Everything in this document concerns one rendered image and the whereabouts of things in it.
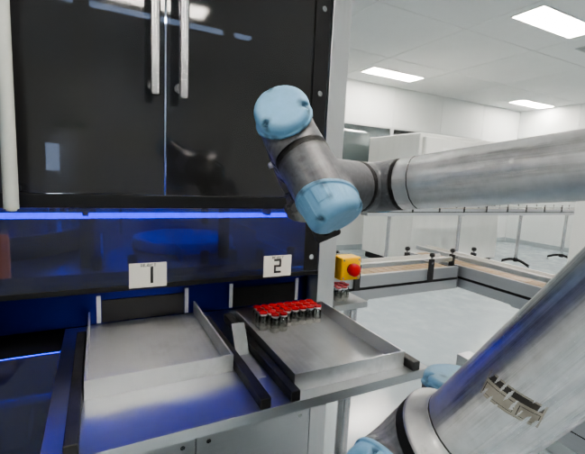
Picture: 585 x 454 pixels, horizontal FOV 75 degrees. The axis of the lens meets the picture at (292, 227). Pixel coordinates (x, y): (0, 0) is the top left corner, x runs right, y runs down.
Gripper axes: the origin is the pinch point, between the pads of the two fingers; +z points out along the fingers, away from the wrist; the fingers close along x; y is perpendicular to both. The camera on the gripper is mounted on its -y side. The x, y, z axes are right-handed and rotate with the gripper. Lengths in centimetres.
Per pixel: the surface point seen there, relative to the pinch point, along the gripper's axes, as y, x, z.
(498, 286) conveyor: -26, -57, 77
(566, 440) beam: -78, -49, 78
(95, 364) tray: -9, 51, -1
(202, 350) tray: -13.9, 33.8, 9.3
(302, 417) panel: -37, 26, 55
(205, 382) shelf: -21.3, 31.8, -0.7
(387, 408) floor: -58, -3, 166
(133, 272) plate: 9.1, 42.8, 6.8
